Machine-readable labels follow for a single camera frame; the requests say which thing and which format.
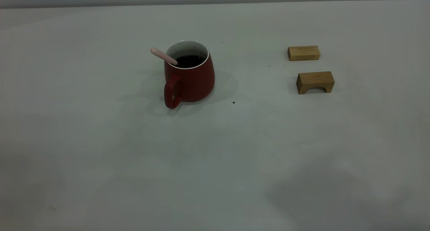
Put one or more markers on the arched wooden block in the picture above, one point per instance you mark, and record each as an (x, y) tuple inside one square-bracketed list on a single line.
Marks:
[(314, 78)]

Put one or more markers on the flat wooden block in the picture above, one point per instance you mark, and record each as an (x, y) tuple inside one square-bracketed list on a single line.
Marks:
[(302, 53)]

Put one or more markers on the red ceramic mug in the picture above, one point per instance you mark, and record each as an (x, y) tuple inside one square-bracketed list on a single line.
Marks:
[(195, 83)]

